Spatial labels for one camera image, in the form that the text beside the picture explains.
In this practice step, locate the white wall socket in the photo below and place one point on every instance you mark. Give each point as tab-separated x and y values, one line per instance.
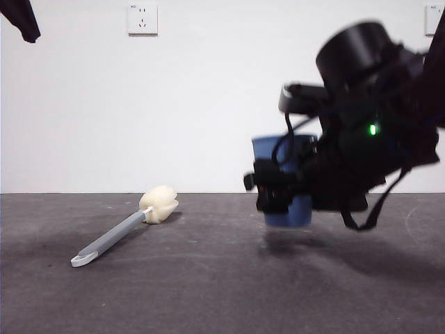
430	19
142	19

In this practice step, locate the blue ribbed plastic cup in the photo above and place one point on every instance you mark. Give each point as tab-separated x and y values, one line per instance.
288	217

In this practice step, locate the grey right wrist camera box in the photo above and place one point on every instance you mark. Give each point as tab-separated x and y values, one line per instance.
302	99

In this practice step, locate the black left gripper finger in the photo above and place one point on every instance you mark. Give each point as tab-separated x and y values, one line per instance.
24	21

